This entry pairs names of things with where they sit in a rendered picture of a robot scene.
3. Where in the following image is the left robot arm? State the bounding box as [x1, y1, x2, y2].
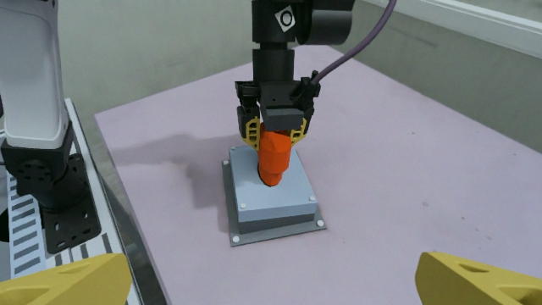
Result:
[0, 0, 355, 254]

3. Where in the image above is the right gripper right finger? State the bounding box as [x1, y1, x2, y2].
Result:
[415, 252, 542, 305]

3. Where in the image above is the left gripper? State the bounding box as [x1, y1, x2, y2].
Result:
[235, 48, 312, 151]

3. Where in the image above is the white slotted rail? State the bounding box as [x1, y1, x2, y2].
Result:
[64, 98, 144, 305]

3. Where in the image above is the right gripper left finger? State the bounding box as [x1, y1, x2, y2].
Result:
[0, 253, 132, 305]

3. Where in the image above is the light blue square plate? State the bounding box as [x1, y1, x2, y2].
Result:
[229, 146, 318, 222]

